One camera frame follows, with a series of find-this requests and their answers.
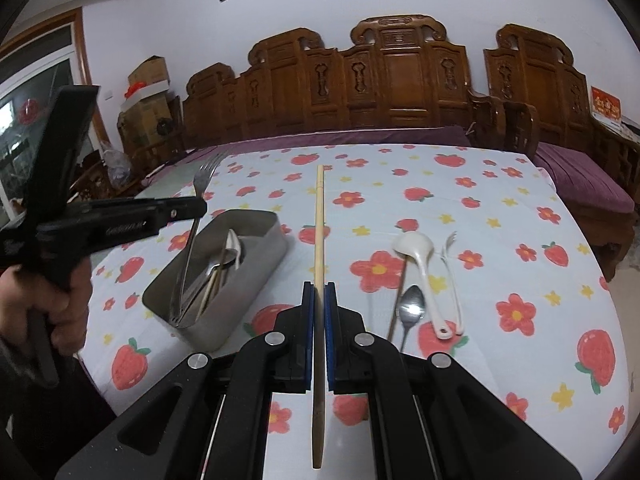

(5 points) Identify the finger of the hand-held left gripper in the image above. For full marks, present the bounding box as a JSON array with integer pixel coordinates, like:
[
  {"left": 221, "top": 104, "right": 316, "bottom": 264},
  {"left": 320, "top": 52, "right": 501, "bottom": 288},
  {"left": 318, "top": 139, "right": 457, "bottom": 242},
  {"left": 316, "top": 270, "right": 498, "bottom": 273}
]
[{"left": 147, "top": 196, "right": 208, "bottom": 233}]

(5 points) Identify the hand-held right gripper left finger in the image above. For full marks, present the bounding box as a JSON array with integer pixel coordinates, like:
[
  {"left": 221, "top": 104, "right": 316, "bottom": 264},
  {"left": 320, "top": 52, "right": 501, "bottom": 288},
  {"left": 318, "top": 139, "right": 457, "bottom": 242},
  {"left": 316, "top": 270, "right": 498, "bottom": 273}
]
[{"left": 55, "top": 282, "right": 317, "bottom": 480}]

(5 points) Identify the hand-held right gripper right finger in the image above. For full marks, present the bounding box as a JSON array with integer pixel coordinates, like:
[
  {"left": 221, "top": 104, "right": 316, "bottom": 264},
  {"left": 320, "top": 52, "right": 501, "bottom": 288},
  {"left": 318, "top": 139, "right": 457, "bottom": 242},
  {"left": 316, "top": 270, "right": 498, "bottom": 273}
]
[{"left": 324, "top": 282, "right": 583, "bottom": 480}]

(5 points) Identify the metal fork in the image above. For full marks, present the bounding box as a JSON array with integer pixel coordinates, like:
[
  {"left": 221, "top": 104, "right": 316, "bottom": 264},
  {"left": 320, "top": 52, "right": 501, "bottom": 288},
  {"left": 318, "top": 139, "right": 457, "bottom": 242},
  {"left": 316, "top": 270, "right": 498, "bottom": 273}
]
[{"left": 170, "top": 151, "right": 228, "bottom": 323}]

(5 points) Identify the small white plastic spoon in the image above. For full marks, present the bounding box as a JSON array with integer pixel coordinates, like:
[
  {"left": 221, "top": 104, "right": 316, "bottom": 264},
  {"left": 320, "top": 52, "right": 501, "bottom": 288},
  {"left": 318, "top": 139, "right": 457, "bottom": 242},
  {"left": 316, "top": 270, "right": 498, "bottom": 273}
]
[{"left": 222, "top": 229, "right": 246, "bottom": 281}]

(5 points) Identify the dark metal spoon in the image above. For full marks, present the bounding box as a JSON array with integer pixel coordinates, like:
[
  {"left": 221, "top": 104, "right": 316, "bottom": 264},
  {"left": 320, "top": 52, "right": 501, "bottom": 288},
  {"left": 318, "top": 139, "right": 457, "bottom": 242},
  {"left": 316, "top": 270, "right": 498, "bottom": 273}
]
[{"left": 200, "top": 247, "right": 243, "bottom": 311}]

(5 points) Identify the dark brown chopstick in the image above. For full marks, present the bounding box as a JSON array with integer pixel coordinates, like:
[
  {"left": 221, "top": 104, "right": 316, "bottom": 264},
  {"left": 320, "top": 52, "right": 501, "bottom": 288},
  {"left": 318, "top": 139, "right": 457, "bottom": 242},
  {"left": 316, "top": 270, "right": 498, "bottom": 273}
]
[{"left": 386, "top": 260, "right": 408, "bottom": 341}]

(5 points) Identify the rectangular metal tin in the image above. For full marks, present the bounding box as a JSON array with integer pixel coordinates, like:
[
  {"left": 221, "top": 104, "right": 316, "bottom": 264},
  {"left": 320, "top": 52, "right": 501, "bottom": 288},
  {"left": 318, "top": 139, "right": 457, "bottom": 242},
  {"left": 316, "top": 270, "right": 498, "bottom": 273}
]
[{"left": 142, "top": 210, "right": 290, "bottom": 352}]

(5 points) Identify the bamboo chopstick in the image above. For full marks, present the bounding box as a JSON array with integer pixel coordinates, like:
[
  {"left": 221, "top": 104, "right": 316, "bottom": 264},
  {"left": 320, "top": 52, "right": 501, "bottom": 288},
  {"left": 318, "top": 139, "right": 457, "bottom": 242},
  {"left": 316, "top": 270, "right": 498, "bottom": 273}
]
[
  {"left": 311, "top": 164, "right": 328, "bottom": 470},
  {"left": 197, "top": 260, "right": 226, "bottom": 318}
]

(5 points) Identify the shiny metal spoon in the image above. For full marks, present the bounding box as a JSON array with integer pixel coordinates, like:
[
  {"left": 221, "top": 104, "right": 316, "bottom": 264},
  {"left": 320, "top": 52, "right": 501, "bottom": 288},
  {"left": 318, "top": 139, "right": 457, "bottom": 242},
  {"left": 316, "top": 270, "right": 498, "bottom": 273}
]
[{"left": 398, "top": 285, "right": 427, "bottom": 353}]

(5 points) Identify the white soup spoon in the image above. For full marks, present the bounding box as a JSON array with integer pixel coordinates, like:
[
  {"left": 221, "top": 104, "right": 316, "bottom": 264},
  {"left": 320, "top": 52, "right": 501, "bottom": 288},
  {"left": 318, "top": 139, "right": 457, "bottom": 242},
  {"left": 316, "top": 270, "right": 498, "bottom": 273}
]
[{"left": 391, "top": 231, "right": 452, "bottom": 340}]

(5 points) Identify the white plastic fork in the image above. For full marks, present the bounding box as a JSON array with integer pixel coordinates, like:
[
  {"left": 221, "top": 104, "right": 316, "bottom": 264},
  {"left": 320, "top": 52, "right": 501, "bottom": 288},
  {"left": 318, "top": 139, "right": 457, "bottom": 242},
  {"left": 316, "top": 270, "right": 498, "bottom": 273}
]
[{"left": 440, "top": 231, "right": 467, "bottom": 337}]

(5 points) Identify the person's left forearm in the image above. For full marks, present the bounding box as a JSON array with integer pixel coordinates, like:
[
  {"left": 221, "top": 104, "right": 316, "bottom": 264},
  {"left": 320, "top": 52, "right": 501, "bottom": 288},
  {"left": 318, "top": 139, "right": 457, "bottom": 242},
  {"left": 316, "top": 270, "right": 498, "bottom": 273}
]
[{"left": 0, "top": 332, "right": 121, "bottom": 480}]

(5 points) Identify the person's left hand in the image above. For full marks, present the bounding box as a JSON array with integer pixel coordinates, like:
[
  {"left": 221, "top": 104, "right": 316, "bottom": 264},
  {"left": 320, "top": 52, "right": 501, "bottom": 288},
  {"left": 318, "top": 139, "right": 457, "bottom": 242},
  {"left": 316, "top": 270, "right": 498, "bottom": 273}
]
[{"left": 0, "top": 260, "right": 92, "bottom": 358}]

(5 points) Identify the wooden lattice chair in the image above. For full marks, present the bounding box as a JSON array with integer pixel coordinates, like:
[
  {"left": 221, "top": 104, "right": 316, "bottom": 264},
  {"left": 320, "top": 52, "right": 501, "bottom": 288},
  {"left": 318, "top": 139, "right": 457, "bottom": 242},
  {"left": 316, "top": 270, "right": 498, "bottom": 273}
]
[{"left": 70, "top": 155, "right": 146, "bottom": 202}]

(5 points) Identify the grey plastic bag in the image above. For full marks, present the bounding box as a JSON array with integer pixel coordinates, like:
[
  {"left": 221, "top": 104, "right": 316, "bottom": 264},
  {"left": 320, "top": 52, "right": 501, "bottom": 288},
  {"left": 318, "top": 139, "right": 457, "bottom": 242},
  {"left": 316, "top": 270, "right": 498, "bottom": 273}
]
[{"left": 100, "top": 140, "right": 133, "bottom": 186}]

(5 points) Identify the flat white box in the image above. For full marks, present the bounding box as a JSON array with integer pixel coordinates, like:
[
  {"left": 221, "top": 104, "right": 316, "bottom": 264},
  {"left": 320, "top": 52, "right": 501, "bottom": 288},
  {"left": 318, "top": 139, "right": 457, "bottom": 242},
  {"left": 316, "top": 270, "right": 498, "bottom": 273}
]
[{"left": 120, "top": 82, "right": 173, "bottom": 111}]

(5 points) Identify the small cardboard box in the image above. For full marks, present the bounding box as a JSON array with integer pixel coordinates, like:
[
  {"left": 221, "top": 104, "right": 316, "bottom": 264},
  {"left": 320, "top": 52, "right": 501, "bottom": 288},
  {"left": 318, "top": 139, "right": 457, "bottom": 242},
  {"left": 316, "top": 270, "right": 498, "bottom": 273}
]
[{"left": 127, "top": 56, "right": 168, "bottom": 88}]

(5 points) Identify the strawberry print tablecloth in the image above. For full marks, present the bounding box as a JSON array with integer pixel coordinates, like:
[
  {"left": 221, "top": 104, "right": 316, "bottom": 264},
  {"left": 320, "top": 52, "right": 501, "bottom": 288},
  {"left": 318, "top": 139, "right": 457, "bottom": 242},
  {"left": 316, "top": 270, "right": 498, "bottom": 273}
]
[{"left": 80, "top": 142, "right": 632, "bottom": 480}]

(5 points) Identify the purple sofa cushion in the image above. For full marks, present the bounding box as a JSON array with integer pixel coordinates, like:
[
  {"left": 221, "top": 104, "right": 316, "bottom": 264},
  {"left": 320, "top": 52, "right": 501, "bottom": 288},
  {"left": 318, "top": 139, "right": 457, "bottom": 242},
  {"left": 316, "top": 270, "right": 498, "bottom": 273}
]
[{"left": 185, "top": 125, "right": 473, "bottom": 153}]

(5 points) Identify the carved wooden sofa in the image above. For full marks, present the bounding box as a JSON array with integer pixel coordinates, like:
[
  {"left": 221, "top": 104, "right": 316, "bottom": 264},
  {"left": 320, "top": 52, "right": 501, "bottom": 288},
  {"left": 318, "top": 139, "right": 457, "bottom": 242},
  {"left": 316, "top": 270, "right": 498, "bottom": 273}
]
[{"left": 120, "top": 15, "right": 540, "bottom": 181}]

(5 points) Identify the purple armchair cushion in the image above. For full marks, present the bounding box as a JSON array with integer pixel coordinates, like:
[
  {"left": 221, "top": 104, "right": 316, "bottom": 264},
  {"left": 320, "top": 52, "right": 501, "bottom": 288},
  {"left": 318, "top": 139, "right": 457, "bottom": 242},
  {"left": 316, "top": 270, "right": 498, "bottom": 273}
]
[{"left": 532, "top": 142, "right": 636, "bottom": 216}]

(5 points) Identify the carved wooden armchair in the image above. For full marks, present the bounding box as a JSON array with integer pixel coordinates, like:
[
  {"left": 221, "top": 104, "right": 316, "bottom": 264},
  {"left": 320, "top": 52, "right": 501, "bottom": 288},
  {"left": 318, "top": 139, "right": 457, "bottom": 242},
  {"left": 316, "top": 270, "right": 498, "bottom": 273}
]
[{"left": 482, "top": 24, "right": 640, "bottom": 281}]

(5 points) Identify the red desk calendar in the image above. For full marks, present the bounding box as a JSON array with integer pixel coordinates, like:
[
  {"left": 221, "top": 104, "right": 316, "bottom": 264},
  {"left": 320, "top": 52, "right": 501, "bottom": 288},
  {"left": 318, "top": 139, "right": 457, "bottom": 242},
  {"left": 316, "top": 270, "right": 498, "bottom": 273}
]
[{"left": 590, "top": 86, "right": 623, "bottom": 126}]

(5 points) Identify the wooden door frame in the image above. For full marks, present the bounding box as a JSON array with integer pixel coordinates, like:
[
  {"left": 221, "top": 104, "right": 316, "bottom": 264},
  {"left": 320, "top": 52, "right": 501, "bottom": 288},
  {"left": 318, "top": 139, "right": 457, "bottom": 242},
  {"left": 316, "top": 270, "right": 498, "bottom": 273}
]
[{"left": 0, "top": 7, "right": 108, "bottom": 221}]

